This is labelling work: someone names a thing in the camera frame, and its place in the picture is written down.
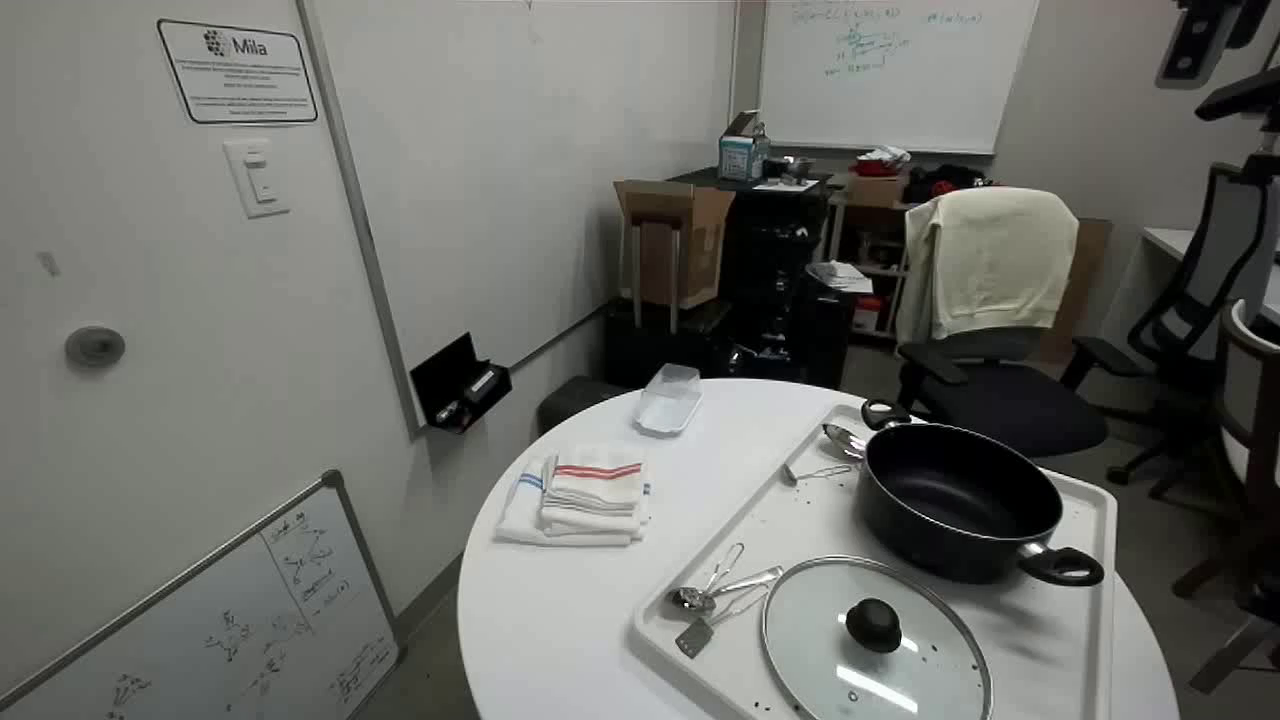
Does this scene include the small leaning whiteboard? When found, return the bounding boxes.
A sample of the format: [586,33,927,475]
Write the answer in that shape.
[0,466,404,720]

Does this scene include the large silver serving spoon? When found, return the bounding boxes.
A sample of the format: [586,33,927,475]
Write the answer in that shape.
[816,418,871,466]

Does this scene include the clear plastic lidded container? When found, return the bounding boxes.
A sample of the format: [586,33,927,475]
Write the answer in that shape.
[633,358,706,440]

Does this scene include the white paper stack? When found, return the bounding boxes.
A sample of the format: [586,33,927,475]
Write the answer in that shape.
[803,255,877,300]

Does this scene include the folded white red-striped towel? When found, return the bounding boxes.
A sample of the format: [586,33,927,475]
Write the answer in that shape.
[492,450,657,552]

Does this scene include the glass lid with black knob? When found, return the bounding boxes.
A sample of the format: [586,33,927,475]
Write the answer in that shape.
[756,554,991,720]

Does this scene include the silver measuring spoon set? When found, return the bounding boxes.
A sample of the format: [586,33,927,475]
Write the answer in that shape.
[667,541,790,658]

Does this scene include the black marker holder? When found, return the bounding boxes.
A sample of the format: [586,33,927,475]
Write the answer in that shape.
[410,330,517,435]

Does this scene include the black bag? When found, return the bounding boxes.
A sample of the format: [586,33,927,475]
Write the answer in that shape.
[904,161,991,208]

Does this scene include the whiteboard with green writing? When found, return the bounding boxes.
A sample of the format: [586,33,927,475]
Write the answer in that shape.
[756,0,1046,157]

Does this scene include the wooden shelf unit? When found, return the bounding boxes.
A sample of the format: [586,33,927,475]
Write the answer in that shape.
[823,165,927,343]

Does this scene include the red item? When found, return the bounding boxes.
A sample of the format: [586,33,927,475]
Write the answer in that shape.
[851,145,918,178]

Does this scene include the blue tissue box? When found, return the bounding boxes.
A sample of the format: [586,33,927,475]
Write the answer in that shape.
[717,106,776,188]

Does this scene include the white printed wall sign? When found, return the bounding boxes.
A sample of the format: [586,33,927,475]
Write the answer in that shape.
[154,17,324,129]

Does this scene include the large wall whiteboard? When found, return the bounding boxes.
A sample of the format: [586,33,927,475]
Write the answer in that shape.
[291,0,743,435]

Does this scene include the white plastic tray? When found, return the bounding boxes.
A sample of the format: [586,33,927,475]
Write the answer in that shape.
[629,394,1122,720]

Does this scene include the black pot with two handles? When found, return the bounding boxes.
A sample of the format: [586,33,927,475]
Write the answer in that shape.
[856,394,1109,590]

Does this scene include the tall black cabinet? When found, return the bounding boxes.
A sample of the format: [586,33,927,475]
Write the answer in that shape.
[717,171,856,393]

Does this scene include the brown cardboard box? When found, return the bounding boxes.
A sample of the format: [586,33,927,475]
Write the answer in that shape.
[613,174,740,337]

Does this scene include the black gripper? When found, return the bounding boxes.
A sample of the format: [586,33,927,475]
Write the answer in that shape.
[1158,0,1254,91]

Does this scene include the cream cloth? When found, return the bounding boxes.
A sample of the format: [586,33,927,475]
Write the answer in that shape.
[891,184,1080,347]

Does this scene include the grey round wall stopper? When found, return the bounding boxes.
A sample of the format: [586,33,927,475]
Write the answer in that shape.
[59,318,133,376]

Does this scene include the white light switch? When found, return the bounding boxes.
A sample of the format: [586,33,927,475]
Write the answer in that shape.
[220,137,291,222]

